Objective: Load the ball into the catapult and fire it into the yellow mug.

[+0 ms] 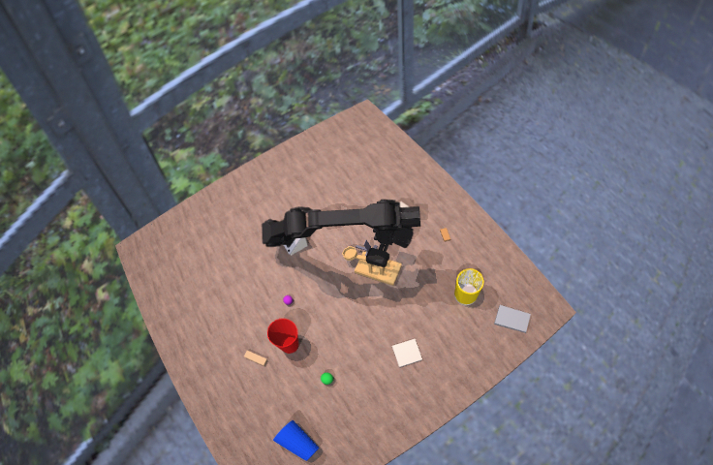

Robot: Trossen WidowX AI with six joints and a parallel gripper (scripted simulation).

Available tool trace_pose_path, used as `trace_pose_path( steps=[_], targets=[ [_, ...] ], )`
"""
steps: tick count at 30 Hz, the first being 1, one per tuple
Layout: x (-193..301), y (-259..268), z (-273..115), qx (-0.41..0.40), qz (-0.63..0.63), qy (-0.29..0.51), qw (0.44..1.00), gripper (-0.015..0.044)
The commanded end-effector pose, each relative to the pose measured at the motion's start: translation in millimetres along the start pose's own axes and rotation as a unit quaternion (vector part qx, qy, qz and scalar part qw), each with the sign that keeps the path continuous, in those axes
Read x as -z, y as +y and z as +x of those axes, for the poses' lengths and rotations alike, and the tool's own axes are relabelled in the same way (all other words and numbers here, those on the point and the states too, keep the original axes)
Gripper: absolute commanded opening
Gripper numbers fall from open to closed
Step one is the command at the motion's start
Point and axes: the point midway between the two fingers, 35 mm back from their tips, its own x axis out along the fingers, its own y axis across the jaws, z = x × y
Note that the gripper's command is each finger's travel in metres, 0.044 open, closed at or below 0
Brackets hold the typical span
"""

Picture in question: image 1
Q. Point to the green ball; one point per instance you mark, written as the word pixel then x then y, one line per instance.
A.
pixel 327 378

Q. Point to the blue plastic cup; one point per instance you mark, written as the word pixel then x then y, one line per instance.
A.
pixel 293 438

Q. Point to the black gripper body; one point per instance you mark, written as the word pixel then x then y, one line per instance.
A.
pixel 379 257

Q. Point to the yellow mug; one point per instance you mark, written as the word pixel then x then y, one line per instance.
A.
pixel 469 283

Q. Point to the red plastic cup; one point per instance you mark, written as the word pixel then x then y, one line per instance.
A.
pixel 283 334

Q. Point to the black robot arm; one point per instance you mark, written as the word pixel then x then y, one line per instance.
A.
pixel 385 216

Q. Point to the tan rectangular block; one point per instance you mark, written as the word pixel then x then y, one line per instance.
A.
pixel 256 358

